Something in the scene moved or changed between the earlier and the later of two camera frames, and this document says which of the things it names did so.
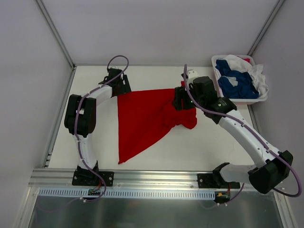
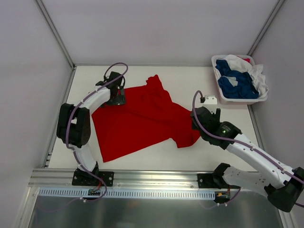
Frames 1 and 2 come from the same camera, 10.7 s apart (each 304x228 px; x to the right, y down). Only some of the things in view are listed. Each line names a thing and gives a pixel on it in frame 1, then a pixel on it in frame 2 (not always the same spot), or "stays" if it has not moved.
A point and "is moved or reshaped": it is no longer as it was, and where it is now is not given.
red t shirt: [143, 117] is moved or reshaped
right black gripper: [179, 99] → [197, 121]
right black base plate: [207, 180] stays
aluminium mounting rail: [49, 177] stays
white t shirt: [255, 71] stays
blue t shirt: [244, 89] stays
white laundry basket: [250, 100] stays
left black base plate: [87, 178] stays
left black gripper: [122, 85] → [116, 100]
